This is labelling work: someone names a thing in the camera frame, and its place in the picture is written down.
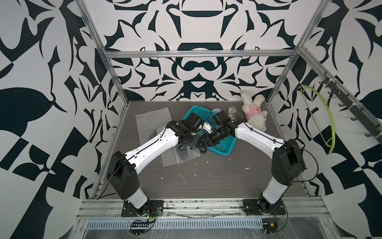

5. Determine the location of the white plush toy pink shirt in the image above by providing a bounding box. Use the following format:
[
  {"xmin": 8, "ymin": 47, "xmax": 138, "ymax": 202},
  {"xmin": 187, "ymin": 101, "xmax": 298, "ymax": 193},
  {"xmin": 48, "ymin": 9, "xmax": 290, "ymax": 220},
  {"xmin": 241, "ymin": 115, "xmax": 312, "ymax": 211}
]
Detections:
[{"xmin": 240, "ymin": 91, "xmax": 268, "ymax": 132}]

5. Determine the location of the teal plastic basket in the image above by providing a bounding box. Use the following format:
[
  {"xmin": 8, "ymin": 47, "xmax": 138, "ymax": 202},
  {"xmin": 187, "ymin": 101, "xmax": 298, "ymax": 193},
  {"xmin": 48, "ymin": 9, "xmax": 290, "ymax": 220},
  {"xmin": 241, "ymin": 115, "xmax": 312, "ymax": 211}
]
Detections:
[{"xmin": 183, "ymin": 106, "xmax": 237, "ymax": 156}]

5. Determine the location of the translucent zip bag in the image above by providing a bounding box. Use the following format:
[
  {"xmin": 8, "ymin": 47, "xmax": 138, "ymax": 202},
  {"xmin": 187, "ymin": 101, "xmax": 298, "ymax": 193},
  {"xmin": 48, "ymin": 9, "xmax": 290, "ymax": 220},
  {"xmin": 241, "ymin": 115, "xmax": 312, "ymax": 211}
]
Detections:
[
  {"xmin": 135, "ymin": 108, "xmax": 172, "ymax": 145},
  {"xmin": 161, "ymin": 143, "xmax": 201, "ymax": 167}
]

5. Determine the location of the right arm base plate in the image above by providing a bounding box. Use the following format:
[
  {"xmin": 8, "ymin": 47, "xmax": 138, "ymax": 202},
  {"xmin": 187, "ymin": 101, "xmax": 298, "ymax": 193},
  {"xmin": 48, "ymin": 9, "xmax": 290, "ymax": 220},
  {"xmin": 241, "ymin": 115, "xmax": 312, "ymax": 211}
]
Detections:
[{"xmin": 242, "ymin": 198, "xmax": 287, "ymax": 216}]

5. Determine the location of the aluminium frame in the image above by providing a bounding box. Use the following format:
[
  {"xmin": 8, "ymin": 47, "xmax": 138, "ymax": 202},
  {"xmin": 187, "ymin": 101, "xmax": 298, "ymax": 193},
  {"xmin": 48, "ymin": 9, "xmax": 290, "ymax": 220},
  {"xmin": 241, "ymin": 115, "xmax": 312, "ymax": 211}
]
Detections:
[{"xmin": 77, "ymin": 1, "xmax": 382, "ymax": 239}]

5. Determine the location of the green tube hoop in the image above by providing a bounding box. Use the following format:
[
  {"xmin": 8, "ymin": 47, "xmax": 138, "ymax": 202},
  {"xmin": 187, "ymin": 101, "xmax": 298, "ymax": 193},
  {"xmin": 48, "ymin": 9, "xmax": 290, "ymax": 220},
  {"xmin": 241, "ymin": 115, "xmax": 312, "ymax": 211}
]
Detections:
[{"xmin": 298, "ymin": 85, "xmax": 336, "ymax": 154}]

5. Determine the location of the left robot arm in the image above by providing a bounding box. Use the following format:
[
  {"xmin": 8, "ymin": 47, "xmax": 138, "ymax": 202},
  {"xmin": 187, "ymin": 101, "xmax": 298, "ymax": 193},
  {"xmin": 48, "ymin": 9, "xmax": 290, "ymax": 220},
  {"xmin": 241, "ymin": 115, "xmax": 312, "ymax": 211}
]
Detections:
[{"xmin": 104, "ymin": 113, "xmax": 212, "ymax": 214}]

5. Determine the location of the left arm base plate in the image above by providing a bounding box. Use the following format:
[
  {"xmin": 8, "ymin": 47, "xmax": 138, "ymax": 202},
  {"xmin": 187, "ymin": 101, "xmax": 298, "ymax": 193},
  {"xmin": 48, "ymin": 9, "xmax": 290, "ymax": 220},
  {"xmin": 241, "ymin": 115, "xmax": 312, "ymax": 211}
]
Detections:
[{"xmin": 121, "ymin": 200, "xmax": 164, "ymax": 217}]

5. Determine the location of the black hook rail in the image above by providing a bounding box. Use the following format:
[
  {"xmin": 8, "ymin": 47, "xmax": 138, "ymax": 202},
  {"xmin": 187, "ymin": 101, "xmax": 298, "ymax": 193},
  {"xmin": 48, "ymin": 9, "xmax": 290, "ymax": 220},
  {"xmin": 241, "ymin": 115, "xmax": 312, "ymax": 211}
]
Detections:
[{"xmin": 320, "ymin": 71, "xmax": 382, "ymax": 145}]

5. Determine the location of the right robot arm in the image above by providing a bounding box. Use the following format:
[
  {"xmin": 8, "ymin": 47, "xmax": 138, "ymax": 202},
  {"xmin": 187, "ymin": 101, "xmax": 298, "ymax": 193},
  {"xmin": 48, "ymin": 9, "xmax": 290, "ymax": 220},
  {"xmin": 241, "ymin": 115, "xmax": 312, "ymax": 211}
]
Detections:
[{"xmin": 197, "ymin": 111, "xmax": 306, "ymax": 205}]

